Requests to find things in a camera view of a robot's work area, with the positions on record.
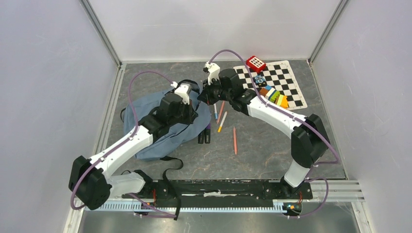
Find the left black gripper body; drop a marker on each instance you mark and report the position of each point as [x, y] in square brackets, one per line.
[184, 116]

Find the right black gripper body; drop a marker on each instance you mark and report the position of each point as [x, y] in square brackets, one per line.
[215, 92]

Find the blue student backpack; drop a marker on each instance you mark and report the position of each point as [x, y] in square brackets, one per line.
[178, 134]

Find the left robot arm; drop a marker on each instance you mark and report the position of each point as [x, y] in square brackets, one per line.
[93, 181]

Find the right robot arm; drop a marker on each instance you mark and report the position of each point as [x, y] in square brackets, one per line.
[309, 140]

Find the orange pencil upper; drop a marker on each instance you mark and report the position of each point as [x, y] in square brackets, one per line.
[220, 112]

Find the orange pencil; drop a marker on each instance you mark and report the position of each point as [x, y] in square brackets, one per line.
[220, 112]
[235, 141]

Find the white blue pen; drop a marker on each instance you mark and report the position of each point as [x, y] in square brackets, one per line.
[215, 112]

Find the blue robot toy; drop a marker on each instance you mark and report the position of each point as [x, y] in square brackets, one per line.
[260, 81]

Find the red calculator toy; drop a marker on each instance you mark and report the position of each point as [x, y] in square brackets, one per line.
[255, 64]

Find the colourful block stack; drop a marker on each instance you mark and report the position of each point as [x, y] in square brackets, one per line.
[269, 93]

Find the white yellow pen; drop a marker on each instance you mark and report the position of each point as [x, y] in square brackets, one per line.
[222, 121]

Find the orange pencil lower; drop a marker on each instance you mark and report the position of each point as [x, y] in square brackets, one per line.
[235, 141]

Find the checkered chess board mat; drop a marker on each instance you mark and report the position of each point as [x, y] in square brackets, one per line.
[279, 75]

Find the orange yellow block toy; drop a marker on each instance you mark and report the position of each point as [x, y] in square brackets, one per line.
[282, 101]

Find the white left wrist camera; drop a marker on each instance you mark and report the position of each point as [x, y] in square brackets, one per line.
[182, 90]

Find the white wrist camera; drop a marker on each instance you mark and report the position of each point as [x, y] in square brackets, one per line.
[182, 90]
[213, 71]

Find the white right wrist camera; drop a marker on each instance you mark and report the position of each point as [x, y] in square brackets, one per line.
[213, 71]

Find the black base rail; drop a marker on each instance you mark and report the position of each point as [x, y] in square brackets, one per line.
[221, 193]

